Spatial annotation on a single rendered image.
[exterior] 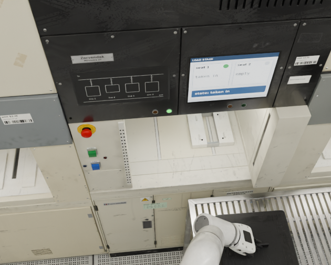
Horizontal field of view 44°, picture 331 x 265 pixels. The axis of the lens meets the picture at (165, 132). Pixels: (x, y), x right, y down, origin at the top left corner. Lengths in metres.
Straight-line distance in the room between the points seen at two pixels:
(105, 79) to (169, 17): 0.30
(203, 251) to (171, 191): 0.97
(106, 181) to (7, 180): 0.51
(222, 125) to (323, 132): 0.54
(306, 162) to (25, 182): 1.31
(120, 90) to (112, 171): 0.53
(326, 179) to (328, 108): 0.62
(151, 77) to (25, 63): 0.39
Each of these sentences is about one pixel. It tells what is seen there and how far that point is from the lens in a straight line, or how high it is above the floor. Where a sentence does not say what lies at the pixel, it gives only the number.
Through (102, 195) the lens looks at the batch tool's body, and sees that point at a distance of 1.98.
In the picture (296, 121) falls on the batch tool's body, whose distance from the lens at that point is 1.59.
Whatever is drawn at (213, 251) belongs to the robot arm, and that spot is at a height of 1.58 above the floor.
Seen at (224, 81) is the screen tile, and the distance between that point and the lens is 1.40.
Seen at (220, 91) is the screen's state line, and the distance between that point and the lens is 1.43.
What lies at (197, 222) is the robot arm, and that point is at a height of 1.30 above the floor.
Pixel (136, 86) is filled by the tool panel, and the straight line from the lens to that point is 1.36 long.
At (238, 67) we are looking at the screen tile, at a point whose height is 1.63.
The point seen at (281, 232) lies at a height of 1.05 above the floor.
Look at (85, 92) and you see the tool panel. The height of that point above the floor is 1.56.
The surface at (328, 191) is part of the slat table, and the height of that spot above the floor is 0.76.
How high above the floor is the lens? 2.58
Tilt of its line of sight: 54 degrees down
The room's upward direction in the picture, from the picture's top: straight up
